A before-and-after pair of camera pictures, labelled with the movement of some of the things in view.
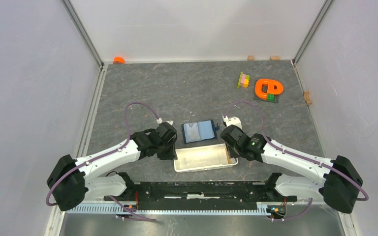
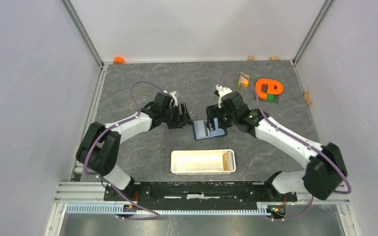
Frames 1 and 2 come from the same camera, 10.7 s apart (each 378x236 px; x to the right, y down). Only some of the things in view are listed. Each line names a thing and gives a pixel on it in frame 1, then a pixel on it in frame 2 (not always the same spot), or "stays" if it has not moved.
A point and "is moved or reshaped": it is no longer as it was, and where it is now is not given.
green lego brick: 270,97 stays
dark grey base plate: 276,97 stays
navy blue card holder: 198,132 is moved or reshaped
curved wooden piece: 307,98 stays
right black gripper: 232,152 → 210,111
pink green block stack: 243,80 stays
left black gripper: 172,154 → 182,120
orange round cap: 119,59 stays
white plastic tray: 199,158 is moved or reshaped
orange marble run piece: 270,83 stays
